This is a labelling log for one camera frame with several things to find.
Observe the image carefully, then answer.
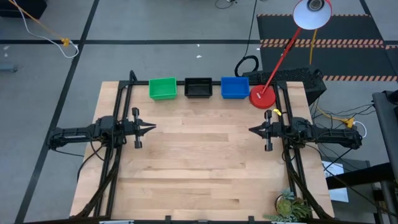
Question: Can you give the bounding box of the black mesh computer tower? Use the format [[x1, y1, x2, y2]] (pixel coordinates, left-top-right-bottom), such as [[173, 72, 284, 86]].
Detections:
[[242, 67, 327, 105]]

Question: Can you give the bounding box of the red desk lamp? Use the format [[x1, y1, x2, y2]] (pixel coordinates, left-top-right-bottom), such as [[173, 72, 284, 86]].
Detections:
[[248, 0, 333, 110]]

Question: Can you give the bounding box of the white paper sheet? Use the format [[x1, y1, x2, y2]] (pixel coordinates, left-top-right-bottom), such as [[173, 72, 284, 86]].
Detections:
[[322, 161, 349, 203]]

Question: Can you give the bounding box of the white power cable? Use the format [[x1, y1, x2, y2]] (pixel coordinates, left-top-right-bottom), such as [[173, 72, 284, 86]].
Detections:
[[353, 120, 368, 138]]

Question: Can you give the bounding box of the yellow floor cable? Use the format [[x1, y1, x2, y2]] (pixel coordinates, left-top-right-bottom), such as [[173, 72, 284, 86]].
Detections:
[[7, 0, 71, 47]]

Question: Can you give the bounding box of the black coiled floor cable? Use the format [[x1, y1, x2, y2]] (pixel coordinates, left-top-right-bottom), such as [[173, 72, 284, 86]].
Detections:
[[234, 0, 260, 78]]

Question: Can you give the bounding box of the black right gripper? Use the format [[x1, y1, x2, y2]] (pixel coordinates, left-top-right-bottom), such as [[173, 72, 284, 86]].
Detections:
[[248, 109, 285, 152]]

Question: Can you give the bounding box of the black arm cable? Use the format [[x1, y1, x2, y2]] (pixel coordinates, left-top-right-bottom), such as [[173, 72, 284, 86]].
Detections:
[[76, 141, 108, 184]]

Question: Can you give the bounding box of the black hazard-striped floor mat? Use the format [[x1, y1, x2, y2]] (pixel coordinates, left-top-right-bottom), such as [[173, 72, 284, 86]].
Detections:
[[257, 14, 398, 83]]

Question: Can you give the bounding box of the yellow hanging cable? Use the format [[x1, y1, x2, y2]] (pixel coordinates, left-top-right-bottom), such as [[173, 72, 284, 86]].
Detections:
[[309, 29, 318, 65]]

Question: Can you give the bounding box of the blue plastic basket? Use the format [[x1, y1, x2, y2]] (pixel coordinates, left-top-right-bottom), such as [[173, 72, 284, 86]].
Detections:
[[221, 77, 250, 99], [221, 77, 250, 100], [220, 76, 251, 98]]

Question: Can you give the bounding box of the black plastic basket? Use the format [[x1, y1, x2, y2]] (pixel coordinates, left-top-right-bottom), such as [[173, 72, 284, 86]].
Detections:
[[184, 77, 213, 98], [185, 78, 213, 100]]

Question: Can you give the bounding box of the green plastic basket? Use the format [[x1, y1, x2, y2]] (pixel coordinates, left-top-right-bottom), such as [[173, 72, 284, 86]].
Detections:
[[148, 77, 178, 100], [149, 77, 177, 101], [149, 77, 178, 100]]

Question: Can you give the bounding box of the white floor cable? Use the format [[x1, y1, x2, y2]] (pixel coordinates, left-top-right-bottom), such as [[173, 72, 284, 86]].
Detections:
[[12, 0, 80, 60]]

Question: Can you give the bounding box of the green succulent plant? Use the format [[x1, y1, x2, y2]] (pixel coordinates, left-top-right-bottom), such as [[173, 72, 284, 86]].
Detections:
[[262, 187, 313, 223]]

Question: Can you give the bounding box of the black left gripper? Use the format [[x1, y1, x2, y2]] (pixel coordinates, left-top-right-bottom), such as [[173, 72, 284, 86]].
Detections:
[[123, 107, 157, 149]]

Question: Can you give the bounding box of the yellow extension cable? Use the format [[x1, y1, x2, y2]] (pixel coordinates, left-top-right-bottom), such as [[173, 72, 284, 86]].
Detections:
[[313, 102, 355, 129]]

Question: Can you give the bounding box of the black metal bar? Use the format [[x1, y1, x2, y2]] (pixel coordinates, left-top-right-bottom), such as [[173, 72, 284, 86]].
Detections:
[[325, 161, 398, 190]]

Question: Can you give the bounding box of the black aluminium table frame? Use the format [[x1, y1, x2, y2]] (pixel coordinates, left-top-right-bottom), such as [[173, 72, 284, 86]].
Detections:
[[70, 70, 336, 224]]

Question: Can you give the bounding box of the grey metal stand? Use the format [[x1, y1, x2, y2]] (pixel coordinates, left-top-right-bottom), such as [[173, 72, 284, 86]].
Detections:
[[371, 90, 398, 224]]

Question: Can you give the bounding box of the black floor box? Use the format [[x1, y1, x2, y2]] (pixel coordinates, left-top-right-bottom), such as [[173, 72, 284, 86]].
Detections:
[[0, 0, 48, 19]]

